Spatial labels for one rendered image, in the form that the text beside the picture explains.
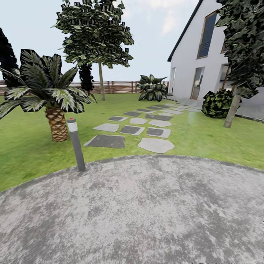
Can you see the bush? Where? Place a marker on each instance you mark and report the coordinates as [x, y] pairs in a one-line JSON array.
[[217, 105], [153, 89], [140, 82], [42, 77]]

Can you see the tree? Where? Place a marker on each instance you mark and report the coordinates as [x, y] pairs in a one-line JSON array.
[[94, 37], [244, 36], [7, 60], [86, 78]]

